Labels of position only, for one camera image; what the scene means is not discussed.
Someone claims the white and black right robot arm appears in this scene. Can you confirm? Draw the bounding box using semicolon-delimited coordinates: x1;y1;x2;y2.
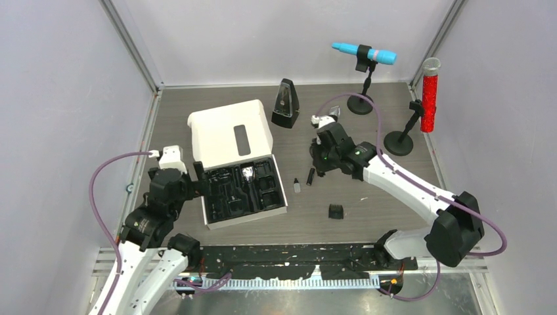
310;117;485;270

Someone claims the blue microphone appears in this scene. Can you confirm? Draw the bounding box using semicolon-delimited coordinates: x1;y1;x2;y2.
331;43;397;65

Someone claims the black metronome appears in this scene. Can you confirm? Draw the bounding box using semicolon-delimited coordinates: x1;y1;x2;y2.
271;78;300;129

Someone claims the small black cylinder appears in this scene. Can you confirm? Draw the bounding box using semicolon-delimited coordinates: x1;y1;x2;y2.
306;167;316;186

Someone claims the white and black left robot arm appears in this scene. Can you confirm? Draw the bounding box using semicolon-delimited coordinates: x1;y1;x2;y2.
90;161;202;314

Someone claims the black and silver hair clipper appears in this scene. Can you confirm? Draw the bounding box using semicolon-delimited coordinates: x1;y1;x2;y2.
328;106;340;122

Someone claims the black stand of blue microphone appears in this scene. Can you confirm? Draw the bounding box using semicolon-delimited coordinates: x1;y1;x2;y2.
346;45;378;116

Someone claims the red glitter microphone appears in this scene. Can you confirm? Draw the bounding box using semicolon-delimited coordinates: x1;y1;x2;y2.
420;57;441;133

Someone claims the black stand of red microphone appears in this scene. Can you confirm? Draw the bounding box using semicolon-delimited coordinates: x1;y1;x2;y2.
384;100;424;156

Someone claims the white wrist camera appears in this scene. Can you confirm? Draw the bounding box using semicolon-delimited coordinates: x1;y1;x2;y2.
310;115;336;129
148;145;188;174

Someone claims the white box with black tray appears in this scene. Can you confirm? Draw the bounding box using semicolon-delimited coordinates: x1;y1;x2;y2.
187;99;288;230

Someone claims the black clipper comb guard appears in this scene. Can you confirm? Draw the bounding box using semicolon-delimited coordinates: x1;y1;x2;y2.
328;204;344;220

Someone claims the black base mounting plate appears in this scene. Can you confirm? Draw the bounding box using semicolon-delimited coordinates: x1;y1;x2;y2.
185;243;418;280

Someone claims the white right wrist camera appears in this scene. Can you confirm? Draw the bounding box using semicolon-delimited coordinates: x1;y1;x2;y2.
310;115;336;129

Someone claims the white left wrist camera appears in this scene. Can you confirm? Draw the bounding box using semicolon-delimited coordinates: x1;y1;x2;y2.
148;145;188;174

